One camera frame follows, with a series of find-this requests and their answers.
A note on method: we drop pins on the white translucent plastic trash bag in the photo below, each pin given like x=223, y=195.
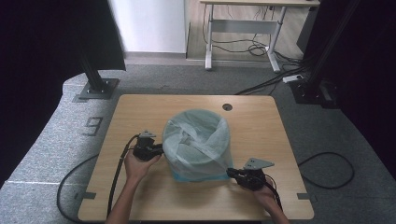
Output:
x=214, y=140

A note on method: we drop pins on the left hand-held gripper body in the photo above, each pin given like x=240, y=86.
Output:
x=144, y=149

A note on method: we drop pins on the round trash bin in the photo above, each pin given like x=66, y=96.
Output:
x=199, y=116

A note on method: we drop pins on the dark curtain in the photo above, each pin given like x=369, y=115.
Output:
x=46, y=62
x=367, y=77

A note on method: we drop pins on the black metal stand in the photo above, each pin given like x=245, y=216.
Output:
x=314, y=81
x=96, y=84

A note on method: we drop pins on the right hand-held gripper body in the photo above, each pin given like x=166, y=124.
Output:
x=253, y=180

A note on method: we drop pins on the white power strip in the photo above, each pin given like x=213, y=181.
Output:
x=292, y=78

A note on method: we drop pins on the white-framed desk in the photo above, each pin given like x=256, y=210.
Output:
x=243, y=26

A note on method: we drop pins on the person's right hand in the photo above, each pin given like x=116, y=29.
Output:
x=267, y=197

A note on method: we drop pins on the person's left hand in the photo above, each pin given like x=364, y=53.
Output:
x=137, y=169

